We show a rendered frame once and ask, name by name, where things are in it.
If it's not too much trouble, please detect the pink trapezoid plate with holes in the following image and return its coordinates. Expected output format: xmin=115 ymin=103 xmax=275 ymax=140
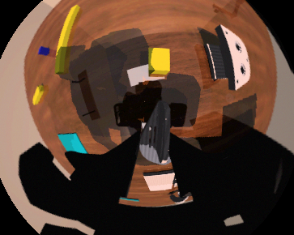
xmin=173 ymin=178 xmax=178 ymax=188

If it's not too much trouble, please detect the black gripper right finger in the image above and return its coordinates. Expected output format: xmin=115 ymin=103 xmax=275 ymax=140
xmin=168 ymin=133 xmax=242 ymax=199

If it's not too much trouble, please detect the pink plate with two round holes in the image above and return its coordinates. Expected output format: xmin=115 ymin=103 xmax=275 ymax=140
xmin=215 ymin=23 xmax=251 ymax=91

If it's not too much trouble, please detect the small blue cube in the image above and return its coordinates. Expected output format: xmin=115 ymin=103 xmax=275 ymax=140
xmin=38 ymin=46 xmax=49 ymax=56

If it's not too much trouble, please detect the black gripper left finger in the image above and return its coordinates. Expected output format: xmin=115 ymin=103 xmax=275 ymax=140
xmin=65 ymin=131 xmax=141 ymax=199

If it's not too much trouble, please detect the yellow flat bar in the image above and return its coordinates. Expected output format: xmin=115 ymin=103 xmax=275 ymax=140
xmin=55 ymin=3 xmax=79 ymax=75

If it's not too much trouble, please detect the pink rectangular plate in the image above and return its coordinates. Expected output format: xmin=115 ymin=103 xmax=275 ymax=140
xmin=143 ymin=170 xmax=175 ymax=191

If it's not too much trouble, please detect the teal rectangular plate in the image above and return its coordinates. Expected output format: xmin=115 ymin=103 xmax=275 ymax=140
xmin=58 ymin=133 xmax=87 ymax=154

